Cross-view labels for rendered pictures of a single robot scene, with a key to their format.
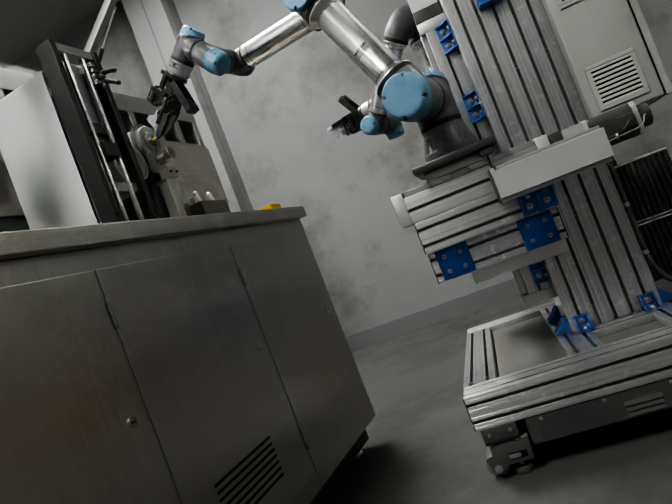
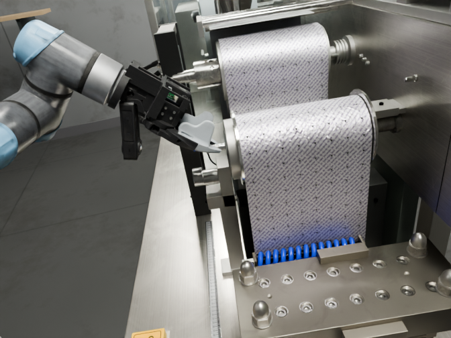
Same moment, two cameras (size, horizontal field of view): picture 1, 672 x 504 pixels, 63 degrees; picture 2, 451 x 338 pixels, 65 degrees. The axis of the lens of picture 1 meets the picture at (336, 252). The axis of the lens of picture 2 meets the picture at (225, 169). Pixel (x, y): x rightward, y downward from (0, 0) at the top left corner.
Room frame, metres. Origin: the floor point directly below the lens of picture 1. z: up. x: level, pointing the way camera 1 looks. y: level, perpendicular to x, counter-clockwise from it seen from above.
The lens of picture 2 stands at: (2.37, 0.19, 1.56)
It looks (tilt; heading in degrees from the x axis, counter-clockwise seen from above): 30 degrees down; 158
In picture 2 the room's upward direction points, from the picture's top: 9 degrees counter-clockwise
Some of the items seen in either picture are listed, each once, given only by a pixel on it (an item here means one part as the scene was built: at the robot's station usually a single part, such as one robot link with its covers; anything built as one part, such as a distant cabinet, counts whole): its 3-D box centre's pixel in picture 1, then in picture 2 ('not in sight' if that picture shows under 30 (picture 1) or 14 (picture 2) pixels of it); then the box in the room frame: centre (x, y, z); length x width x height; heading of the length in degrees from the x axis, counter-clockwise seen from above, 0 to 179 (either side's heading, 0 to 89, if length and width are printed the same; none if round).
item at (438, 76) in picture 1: (430, 100); not in sight; (1.51, -0.39, 0.98); 0.13 x 0.12 x 0.14; 148
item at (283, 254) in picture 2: not in sight; (308, 252); (1.93, 0.52, 1.03); 0.21 x 0.04 x 0.03; 68
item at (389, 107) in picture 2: not in sight; (384, 106); (1.91, 0.72, 1.28); 0.06 x 0.05 x 0.02; 68
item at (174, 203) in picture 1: (174, 194); (223, 220); (1.76, 0.42, 1.05); 0.06 x 0.05 x 0.31; 68
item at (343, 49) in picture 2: not in sight; (335, 52); (1.68, 0.80, 1.34); 0.07 x 0.07 x 0.07; 68
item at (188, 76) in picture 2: not in sight; (183, 77); (1.54, 0.46, 1.34); 0.06 x 0.03 x 0.03; 68
